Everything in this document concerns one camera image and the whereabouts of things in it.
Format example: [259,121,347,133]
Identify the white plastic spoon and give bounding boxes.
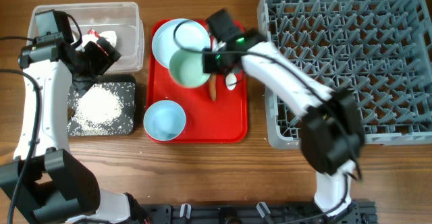
[212,38,238,90]

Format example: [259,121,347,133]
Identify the red white wrapper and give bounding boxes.
[77,29,117,51]

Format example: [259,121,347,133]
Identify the green bowl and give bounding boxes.
[169,50,210,88]

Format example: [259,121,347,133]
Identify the large light blue plate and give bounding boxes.
[152,18,211,68]

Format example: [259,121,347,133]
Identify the white rice pile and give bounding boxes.
[73,84,124,126]

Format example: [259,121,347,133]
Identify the small light blue bowl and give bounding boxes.
[143,100,186,142]

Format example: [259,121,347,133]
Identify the brown food scrap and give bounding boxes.
[67,107,75,120]

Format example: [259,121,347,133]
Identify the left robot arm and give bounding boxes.
[1,9,151,224]

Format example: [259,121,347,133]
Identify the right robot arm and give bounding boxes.
[202,9,365,218]

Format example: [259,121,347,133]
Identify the grey dishwasher rack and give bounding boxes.
[257,0,431,146]

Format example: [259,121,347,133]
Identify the clear plastic bin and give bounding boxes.
[28,2,144,74]

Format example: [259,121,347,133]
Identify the black tray bin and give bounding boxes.
[67,74,136,137]

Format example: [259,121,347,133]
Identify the red serving tray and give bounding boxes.
[146,20,248,143]

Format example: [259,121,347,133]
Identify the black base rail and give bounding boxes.
[143,200,379,224]

